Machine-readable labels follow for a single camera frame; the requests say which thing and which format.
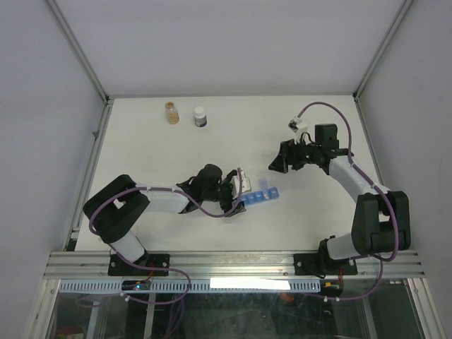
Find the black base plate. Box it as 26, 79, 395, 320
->
293, 253, 358, 278
107, 253, 170, 278

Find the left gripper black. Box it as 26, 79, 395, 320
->
202, 171, 246, 216

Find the aluminium mounting rail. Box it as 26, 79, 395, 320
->
44, 250, 425, 279

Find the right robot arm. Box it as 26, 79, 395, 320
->
268, 119, 411, 278

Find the small status circuit board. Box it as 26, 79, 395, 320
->
121, 280, 152, 291

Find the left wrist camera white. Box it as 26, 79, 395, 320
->
231, 169, 251, 198

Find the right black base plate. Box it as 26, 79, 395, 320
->
293, 253, 358, 278

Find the slotted grey cable duct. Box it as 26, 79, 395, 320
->
59, 278, 321, 295

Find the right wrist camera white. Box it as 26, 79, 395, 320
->
287, 117, 308, 144

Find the white pill bottle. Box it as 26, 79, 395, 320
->
194, 106, 208, 127

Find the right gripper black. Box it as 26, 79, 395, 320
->
268, 135, 321, 173

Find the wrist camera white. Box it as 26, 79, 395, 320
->
287, 117, 308, 144
231, 169, 251, 198

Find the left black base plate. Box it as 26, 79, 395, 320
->
107, 253, 170, 278

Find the amber pill bottle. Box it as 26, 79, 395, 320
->
165, 102, 179, 124

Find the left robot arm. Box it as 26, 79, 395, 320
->
83, 164, 251, 275

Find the blue weekly pill organizer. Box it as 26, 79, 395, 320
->
241, 178, 280, 207

